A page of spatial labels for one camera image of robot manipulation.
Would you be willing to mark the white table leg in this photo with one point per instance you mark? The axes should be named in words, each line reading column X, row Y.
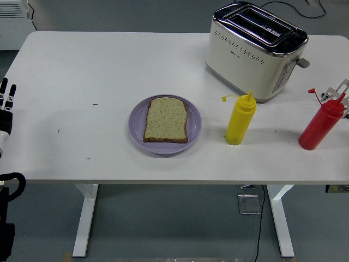
column 84, row 218
column 282, row 223

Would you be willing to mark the metal floor socket plate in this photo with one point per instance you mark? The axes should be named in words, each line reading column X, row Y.
column 248, row 204

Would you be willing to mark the red squeeze bottle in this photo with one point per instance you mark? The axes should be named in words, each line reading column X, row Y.
column 319, row 128

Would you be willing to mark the small grey metal bracket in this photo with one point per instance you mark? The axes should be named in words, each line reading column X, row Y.
column 246, row 186

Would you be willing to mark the silver metal rack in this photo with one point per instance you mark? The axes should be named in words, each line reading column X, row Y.
column 334, row 92

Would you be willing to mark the white ribbed appliance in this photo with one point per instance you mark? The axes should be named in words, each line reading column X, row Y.
column 12, row 24

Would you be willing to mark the yellow squeeze bottle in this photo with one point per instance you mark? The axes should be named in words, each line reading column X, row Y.
column 240, row 120

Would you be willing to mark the black table control box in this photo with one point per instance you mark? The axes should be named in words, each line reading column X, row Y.
column 338, row 189

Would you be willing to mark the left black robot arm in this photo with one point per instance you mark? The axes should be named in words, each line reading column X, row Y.
column 5, row 218

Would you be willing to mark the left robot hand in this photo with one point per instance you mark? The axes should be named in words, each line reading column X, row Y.
column 6, row 120

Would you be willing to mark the slice of bread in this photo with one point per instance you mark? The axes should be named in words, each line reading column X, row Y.
column 166, row 120

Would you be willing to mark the purple plate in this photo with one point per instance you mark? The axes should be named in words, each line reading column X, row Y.
column 136, row 131

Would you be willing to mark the cream and chrome toaster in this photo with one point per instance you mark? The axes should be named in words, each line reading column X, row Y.
column 245, row 71

